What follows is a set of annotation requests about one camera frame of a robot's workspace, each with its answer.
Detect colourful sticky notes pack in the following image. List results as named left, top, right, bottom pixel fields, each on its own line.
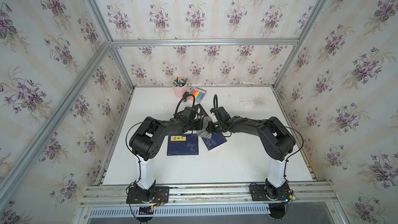
left=189, top=87, right=207, bottom=104

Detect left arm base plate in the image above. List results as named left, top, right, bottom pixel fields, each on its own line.
left=126, top=186, right=170, bottom=204

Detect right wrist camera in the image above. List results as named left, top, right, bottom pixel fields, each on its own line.
left=210, top=106, right=231, bottom=122

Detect pink pen cup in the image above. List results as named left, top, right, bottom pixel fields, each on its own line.
left=173, top=84, right=188, bottom=99

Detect black portrait book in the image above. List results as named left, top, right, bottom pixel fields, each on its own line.
left=193, top=104, right=208, bottom=119

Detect grey striped cleaning cloth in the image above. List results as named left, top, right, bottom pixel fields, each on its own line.
left=197, top=116, right=213, bottom=139

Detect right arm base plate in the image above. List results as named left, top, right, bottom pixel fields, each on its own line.
left=248, top=182, right=294, bottom=202

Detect pens in cup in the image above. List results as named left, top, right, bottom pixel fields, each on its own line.
left=173, top=77, right=188, bottom=88

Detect blue book yellow label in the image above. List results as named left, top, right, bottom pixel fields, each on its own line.
left=166, top=134, right=199, bottom=156
left=202, top=134, right=227, bottom=150

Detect white slotted cable duct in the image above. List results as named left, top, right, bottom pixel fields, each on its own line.
left=89, top=204, right=271, bottom=218

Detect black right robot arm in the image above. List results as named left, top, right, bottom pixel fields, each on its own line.
left=206, top=95, right=296, bottom=203

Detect aluminium mounting rail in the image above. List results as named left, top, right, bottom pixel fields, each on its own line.
left=78, top=181, right=338, bottom=207

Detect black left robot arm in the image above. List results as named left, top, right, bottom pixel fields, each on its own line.
left=125, top=94, right=198, bottom=202

